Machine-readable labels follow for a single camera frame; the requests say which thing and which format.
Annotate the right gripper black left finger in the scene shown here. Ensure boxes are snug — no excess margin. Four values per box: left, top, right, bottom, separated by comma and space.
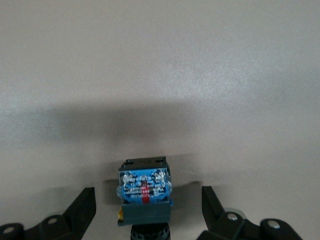
0, 186, 97, 240

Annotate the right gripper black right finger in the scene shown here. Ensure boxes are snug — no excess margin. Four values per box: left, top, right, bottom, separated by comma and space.
197, 186, 303, 240

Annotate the green push button switch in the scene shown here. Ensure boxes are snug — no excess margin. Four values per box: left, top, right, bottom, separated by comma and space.
116, 156, 175, 240

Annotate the brown table mat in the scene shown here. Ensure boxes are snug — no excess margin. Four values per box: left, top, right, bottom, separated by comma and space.
0, 0, 320, 240

